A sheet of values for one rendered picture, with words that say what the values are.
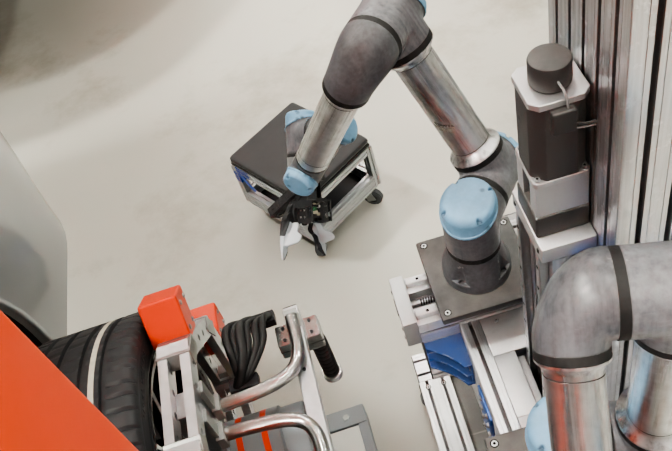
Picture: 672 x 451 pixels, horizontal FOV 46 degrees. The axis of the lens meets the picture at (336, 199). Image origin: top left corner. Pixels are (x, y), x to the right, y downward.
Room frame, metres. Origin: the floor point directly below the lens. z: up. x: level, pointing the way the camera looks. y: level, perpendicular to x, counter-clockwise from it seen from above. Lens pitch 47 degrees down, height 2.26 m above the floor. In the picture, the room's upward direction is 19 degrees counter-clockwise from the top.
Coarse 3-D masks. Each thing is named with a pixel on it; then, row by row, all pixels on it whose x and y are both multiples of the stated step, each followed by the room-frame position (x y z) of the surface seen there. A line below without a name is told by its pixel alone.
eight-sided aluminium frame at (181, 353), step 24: (192, 336) 0.87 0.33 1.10; (216, 336) 0.99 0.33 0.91; (168, 360) 0.82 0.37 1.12; (192, 360) 0.81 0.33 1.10; (168, 384) 0.77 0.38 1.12; (192, 384) 0.75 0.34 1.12; (216, 384) 0.97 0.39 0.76; (168, 408) 0.72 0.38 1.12; (192, 408) 0.71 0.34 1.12; (168, 432) 0.68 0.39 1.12; (192, 432) 0.67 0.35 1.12
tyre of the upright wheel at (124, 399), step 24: (72, 336) 0.96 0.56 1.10; (96, 336) 0.91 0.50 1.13; (120, 336) 0.88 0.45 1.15; (144, 336) 0.89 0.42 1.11; (72, 360) 0.86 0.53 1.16; (96, 360) 0.83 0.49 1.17; (120, 360) 0.81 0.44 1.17; (144, 360) 0.83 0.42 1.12; (96, 384) 0.78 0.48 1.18; (120, 384) 0.76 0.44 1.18; (144, 384) 0.78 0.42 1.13; (120, 408) 0.72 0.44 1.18; (144, 408) 0.73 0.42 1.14; (144, 432) 0.68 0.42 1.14
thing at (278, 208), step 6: (288, 192) 1.32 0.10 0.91; (282, 198) 1.32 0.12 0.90; (288, 198) 1.31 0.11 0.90; (276, 204) 1.33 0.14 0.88; (282, 204) 1.31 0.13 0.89; (288, 204) 1.32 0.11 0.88; (270, 210) 1.33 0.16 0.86; (276, 210) 1.32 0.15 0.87; (282, 210) 1.32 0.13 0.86; (276, 216) 1.32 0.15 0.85; (282, 216) 1.33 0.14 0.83
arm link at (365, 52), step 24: (360, 24) 1.16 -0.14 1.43; (336, 48) 1.15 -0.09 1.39; (360, 48) 1.12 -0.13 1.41; (384, 48) 1.11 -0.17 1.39; (336, 72) 1.12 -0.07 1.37; (360, 72) 1.10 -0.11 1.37; (384, 72) 1.10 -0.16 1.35; (336, 96) 1.11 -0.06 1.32; (360, 96) 1.10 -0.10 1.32; (312, 120) 1.19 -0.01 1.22; (336, 120) 1.14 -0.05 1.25; (312, 144) 1.18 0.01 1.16; (336, 144) 1.17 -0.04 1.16; (288, 168) 1.24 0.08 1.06; (312, 168) 1.20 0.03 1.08; (312, 192) 1.20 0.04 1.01
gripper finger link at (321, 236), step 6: (312, 228) 1.26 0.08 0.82; (318, 228) 1.26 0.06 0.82; (312, 234) 1.26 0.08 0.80; (318, 234) 1.26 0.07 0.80; (324, 234) 1.25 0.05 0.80; (330, 234) 1.24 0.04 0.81; (318, 240) 1.25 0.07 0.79; (324, 240) 1.25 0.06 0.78; (330, 240) 1.24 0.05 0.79; (318, 246) 1.25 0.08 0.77; (324, 246) 1.25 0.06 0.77; (324, 252) 1.24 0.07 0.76
